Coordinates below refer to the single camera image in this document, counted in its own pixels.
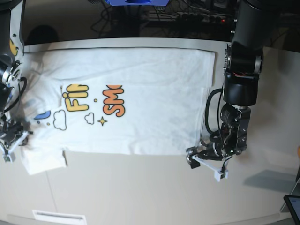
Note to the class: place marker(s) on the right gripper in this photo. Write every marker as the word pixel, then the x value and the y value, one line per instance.
pixel 11 131

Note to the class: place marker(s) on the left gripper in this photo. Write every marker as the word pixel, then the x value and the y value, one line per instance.
pixel 207 151

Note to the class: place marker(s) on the white printed T-shirt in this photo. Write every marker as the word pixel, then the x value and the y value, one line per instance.
pixel 135 101

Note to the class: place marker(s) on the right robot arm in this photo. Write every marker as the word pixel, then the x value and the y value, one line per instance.
pixel 12 84

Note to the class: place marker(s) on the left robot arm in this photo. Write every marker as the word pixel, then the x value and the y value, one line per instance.
pixel 228 109

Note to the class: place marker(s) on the white label on table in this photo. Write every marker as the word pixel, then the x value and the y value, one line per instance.
pixel 59 218

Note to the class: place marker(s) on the dark tablet device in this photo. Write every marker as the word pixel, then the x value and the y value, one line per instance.
pixel 293 204

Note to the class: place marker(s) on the black power strip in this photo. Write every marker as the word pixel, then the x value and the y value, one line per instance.
pixel 205 18

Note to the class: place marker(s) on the blue box at top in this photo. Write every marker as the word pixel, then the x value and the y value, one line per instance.
pixel 137 2

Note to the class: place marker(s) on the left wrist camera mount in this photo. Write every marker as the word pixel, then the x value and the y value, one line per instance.
pixel 219 172

